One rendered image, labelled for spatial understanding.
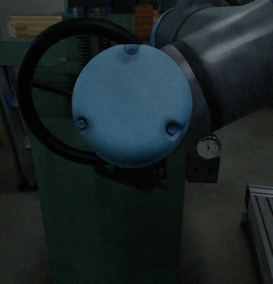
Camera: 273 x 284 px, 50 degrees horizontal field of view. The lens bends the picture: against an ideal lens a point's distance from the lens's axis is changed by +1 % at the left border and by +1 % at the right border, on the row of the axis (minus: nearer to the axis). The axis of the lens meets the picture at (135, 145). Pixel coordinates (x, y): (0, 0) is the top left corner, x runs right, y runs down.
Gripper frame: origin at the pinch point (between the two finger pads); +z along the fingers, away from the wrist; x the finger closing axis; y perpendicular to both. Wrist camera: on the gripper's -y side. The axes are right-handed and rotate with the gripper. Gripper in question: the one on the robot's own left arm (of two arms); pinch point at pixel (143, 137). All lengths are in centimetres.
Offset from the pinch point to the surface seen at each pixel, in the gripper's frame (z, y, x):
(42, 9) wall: 218, -153, -111
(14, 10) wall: 216, -150, -138
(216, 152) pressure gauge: 20.8, 0.9, 17.3
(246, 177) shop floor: 139, 7, 62
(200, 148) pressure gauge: 20.2, -0.1, 13.4
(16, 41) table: 13.5, -24.2, -31.6
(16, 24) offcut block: 20, -32, -35
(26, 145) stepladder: 110, -7, -70
